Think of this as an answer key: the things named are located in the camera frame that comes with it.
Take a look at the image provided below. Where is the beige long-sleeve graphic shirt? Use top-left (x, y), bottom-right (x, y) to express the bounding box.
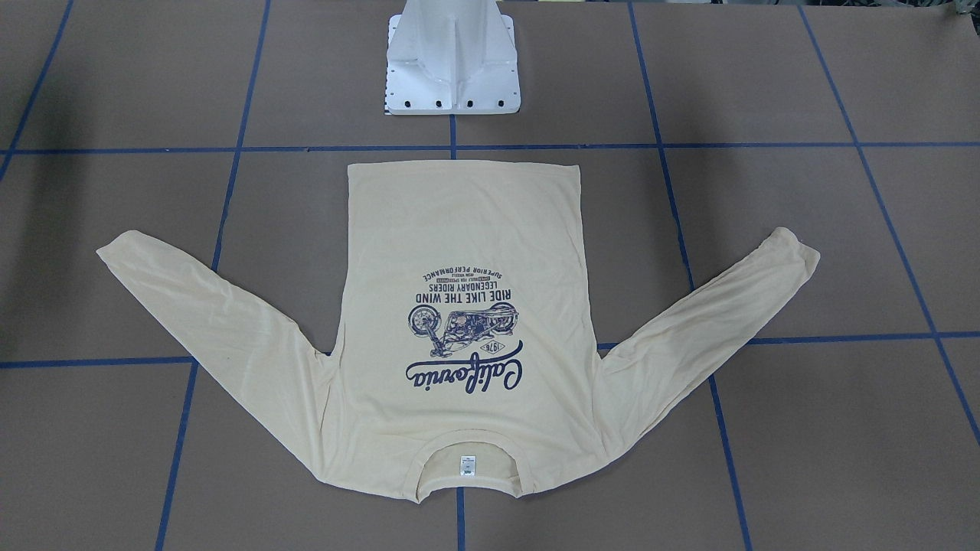
top-left (97, 160), bottom-right (820, 503)

